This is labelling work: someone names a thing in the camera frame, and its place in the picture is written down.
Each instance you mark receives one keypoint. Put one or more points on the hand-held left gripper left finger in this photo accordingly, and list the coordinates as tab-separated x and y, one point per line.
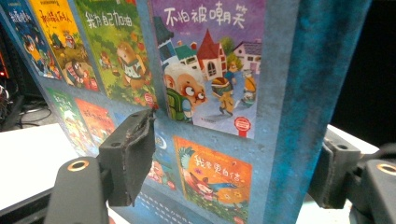
130	155

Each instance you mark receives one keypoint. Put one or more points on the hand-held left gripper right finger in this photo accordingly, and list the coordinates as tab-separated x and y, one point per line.
334	174

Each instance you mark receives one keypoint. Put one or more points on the dark blue picture book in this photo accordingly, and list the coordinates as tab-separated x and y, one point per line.
280	93

